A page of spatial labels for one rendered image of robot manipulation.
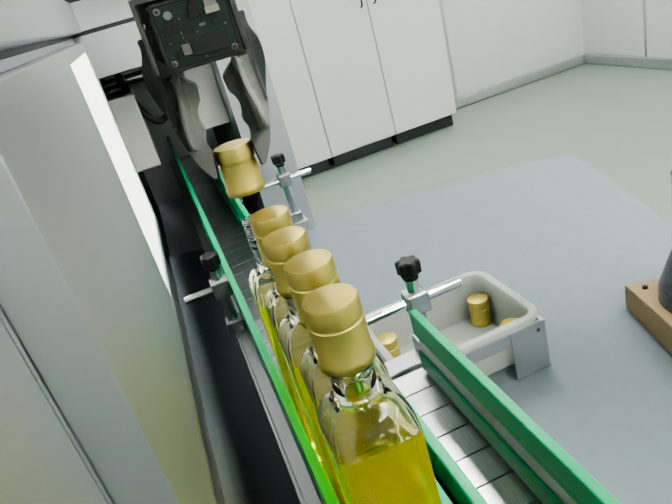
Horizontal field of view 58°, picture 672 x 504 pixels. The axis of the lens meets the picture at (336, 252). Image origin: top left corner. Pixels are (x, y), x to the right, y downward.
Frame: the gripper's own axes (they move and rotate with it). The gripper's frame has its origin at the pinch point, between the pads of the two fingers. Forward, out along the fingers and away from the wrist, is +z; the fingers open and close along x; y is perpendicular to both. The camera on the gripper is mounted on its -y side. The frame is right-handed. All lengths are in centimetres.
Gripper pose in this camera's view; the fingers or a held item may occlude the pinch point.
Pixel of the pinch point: (234, 154)
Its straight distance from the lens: 55.2
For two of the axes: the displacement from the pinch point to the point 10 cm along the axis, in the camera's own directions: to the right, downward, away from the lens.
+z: 2.5, 8.8, 4.1
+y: 2.2, 3.6, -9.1
